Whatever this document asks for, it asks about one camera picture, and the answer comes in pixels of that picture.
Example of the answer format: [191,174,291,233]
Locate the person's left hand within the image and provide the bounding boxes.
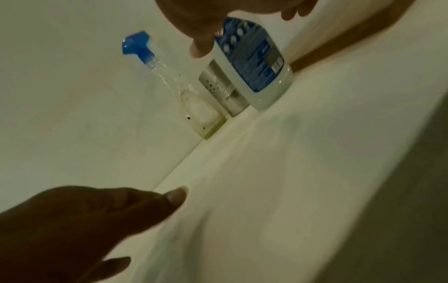
[155,0,320,59]

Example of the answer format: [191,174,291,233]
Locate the person's right hand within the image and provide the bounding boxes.
[0,186,189,283]

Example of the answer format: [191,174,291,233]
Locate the white bottle with blue label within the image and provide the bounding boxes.
[211,16,294,112]

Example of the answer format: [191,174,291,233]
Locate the clear spray bottle blue trigger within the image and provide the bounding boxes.
[121,30,229,140]

